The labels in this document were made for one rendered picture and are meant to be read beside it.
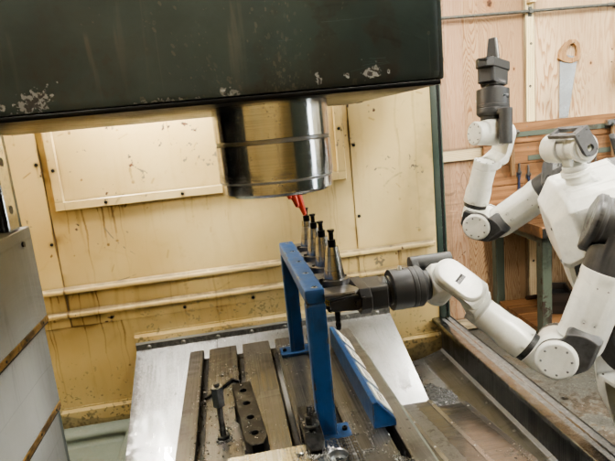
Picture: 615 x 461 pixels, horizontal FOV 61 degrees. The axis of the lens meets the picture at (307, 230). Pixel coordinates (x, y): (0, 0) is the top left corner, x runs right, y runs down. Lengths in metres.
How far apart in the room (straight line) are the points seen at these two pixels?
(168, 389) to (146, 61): 1.29
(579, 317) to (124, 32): 0.92
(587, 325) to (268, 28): 0.81
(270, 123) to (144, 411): 1.23
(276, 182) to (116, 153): 1.15
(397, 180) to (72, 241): 1.09
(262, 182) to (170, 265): 1.17
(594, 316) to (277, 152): 0.71
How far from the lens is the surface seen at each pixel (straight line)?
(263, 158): 0.67
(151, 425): 1.71
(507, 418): 1.68
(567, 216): 1.22
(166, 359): 1.85
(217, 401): 1.17
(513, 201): 1.56
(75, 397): 2.03
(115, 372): 1.96
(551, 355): 1.14
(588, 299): 1.13
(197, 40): 0.63
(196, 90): 0.62
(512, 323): 1.17
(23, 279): 1.00
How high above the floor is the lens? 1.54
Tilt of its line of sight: 11 degrees down
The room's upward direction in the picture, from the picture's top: 6 degrees counter-clockwise
